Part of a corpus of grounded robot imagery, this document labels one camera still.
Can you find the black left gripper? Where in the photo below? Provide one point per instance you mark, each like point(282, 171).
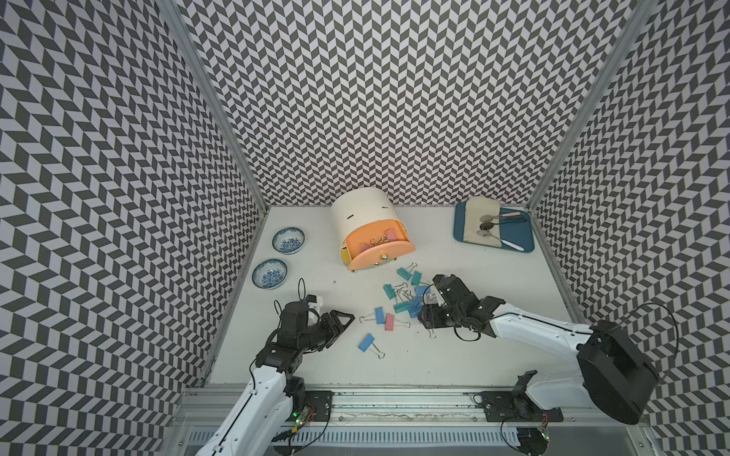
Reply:
point(331, 334)

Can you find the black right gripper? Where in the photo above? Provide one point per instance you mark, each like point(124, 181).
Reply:
point(432, 316)

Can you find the orange pink top drawer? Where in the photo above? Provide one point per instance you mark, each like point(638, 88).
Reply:
point(355, 260)

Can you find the cream round drawer cabinet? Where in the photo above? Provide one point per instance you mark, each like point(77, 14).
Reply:
point(357, 209)

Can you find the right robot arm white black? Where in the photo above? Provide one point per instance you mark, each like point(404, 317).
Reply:
point(607, 372)

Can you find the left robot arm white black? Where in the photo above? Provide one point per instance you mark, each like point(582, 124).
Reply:
point(273, 406)

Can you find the blue binder clip lower centre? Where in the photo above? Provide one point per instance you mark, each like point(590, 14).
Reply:
point(414, 312)

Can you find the blue binder clip pile middle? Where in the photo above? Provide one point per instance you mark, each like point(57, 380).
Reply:
point(417, 302)

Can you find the green binder clip centre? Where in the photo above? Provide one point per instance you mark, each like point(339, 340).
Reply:
point(401, 304)

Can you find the green binder clip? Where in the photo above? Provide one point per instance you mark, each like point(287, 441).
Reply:
point(401, 304)
point(407, 272)
point(396, 292)
point(418, 279)

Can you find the blue binder clip upper centre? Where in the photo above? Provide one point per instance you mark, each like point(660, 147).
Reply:
point(421, 289)

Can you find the green binder clip top right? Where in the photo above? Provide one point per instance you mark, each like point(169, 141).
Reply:
point(418, 279)

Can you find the blue binder clip front left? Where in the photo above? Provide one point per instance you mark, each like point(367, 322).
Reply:
point(367, 345)

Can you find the blue binder clip middle left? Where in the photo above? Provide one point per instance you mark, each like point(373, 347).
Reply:
point(378, 316)

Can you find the green binder clip left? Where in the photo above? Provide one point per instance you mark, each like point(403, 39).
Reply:
point(396, 292)

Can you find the blue floral bowl near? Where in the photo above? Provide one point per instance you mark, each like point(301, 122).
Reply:
point(269, 274)

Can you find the blue floral bowl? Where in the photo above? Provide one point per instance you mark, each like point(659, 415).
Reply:
point(269, 274)
point(289, 240)

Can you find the blue floral bowl far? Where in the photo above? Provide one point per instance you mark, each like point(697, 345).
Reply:
point(289, 240)

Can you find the beige folded cloth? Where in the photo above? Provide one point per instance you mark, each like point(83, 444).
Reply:
point(475, 208)

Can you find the teal blue tray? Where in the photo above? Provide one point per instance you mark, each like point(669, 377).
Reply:
point(511, 231)

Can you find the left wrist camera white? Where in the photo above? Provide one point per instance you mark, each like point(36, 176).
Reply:
point(314, 303)

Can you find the white handled spoon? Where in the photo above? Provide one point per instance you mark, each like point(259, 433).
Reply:
point(488, 234)

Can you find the teal handled spoon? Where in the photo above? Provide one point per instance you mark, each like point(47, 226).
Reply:
point(491, 224)

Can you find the pink handled spoon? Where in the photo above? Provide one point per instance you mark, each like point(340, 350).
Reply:
point(511, 216)

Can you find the aluminium front rail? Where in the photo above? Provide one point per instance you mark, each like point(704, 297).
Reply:
point(353, 406)

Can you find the aluminium corner post left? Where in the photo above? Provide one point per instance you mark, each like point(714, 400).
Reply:
point(170, 13)

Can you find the aluminium corner post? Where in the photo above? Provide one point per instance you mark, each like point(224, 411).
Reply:
point(611, 67)
point(170, 13)

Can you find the aluminium corner post right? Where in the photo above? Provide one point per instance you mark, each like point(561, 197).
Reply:
point(611, 67)

